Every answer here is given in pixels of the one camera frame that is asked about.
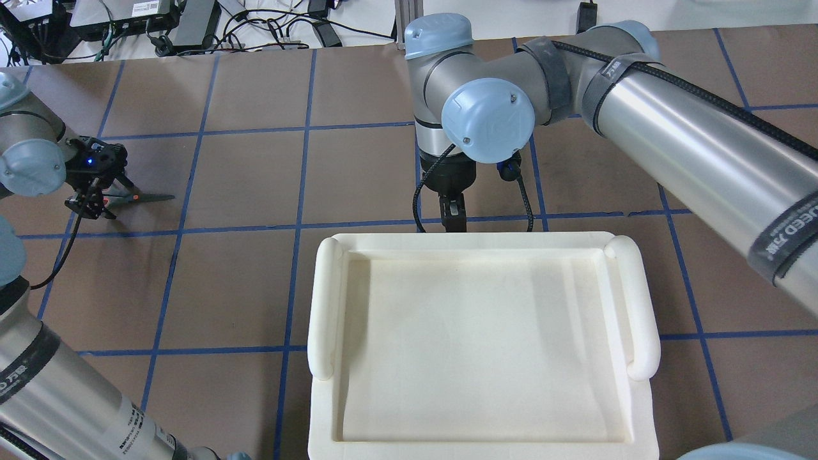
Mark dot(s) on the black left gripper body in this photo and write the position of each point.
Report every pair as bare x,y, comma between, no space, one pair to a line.
96,179

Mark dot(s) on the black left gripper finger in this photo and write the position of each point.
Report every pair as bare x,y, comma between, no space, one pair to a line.
92,209
120,182

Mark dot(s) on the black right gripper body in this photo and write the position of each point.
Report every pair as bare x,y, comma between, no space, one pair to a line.
451,181

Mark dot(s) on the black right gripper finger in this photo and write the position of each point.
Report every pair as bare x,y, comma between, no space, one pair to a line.
460,215
447,207

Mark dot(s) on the orange grey handled scissors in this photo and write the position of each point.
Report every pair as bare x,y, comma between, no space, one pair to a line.
121,200

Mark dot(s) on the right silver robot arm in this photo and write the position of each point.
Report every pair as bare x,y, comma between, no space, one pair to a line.
750,181

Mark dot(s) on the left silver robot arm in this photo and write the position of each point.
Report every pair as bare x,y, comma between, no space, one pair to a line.
55,405

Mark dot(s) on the white foam box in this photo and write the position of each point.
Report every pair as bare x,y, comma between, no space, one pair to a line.
482,346

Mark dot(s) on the black power adapter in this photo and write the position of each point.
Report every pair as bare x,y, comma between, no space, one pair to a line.
196,29

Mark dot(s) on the small black adapter on table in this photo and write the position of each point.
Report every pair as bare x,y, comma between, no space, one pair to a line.
586,16

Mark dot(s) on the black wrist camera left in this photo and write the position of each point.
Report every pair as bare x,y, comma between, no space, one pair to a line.
94,159

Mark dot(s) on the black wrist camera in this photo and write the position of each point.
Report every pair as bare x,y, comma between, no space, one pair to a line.
511,169
94,159

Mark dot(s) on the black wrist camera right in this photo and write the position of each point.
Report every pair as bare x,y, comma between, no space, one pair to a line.
511,169

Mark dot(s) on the aluminium frame post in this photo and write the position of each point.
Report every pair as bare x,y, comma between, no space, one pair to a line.
405,13

